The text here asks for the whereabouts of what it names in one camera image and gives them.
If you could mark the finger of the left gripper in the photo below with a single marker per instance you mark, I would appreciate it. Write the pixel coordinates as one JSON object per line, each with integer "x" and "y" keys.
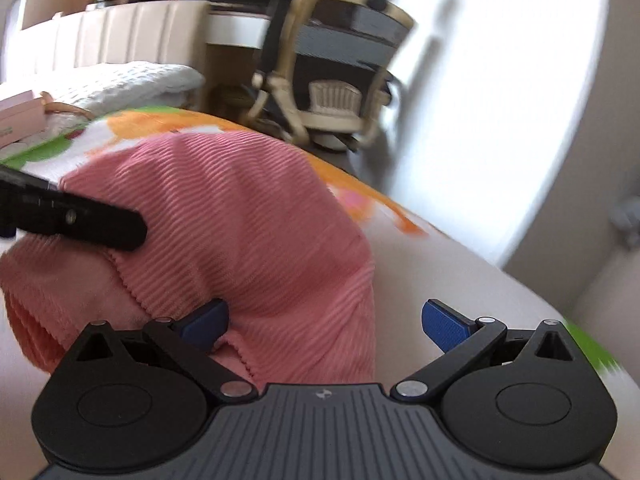
{"x": 34, "y": 205}

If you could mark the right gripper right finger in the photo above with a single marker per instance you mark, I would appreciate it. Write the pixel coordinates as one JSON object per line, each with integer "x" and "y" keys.
{"x": 464, "y": 344}

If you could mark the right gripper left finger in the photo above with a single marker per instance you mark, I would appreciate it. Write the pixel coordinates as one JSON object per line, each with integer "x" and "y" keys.
{"x": 187, "y": 344}

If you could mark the pink ribbed cardigan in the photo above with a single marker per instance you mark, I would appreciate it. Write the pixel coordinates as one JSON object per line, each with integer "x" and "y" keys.
{"x": 232, "y": 215}

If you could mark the pink box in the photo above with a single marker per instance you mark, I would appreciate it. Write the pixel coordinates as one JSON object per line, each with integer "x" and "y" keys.
{"x": 21, "y": 116}

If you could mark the cartoon print bed mat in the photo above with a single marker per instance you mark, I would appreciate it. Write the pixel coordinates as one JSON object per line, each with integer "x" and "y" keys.
{"x": 413, "y": 262}

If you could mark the white quilted pillow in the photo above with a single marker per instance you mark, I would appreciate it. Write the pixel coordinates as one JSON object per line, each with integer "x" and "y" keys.
{"x": 107, "y": 88}

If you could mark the grey plush toy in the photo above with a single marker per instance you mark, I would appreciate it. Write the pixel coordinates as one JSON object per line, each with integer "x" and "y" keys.
{"x": 626, "y": 218}

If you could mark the beige padded headboard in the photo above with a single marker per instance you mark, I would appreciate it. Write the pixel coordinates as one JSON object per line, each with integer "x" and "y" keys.
{"x": 165, "y": 32}

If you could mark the white desk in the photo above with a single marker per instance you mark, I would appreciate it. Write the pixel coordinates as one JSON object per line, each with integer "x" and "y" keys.
{"x": 236, "y": 29}

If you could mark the beige mesh office chair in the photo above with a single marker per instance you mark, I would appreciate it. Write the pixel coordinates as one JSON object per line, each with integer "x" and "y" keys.
{"x": 322, "y": 77}

